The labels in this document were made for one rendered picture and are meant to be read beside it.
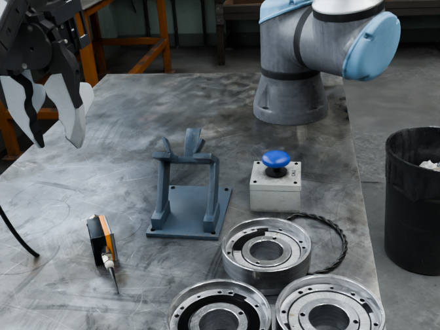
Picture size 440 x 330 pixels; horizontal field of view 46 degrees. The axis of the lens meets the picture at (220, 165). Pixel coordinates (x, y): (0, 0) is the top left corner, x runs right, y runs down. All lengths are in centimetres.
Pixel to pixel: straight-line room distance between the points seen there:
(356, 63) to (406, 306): 110
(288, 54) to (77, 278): 55
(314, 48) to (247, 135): 20
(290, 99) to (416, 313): 100
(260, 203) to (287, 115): 30
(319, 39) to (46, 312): 59
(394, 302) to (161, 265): 125
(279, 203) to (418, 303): 115
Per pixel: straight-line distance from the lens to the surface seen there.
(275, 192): 72
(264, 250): 65
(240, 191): 79
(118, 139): 100
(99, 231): 67
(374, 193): 235
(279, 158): 72
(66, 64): 55
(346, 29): 87
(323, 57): 91
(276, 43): 97
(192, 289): 56
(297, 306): 55
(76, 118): 57
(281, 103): 100
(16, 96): 60
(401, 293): 185
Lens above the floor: 121
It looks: 28 degrees down
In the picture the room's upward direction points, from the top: 4 degrees counter-clockwise
